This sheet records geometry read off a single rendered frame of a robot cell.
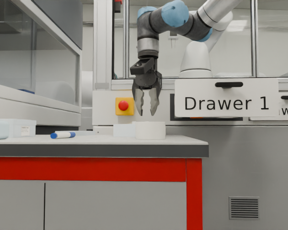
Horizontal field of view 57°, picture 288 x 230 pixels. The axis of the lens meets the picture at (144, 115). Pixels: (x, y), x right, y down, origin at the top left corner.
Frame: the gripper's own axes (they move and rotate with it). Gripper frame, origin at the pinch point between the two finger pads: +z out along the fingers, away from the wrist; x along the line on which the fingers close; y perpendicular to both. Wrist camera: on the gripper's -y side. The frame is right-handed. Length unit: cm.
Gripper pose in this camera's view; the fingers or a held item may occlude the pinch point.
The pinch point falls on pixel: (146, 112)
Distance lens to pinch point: 88.3
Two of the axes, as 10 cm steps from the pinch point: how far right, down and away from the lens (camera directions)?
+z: 0.0, 10.0, -0.5
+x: -9.4, 0.2, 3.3
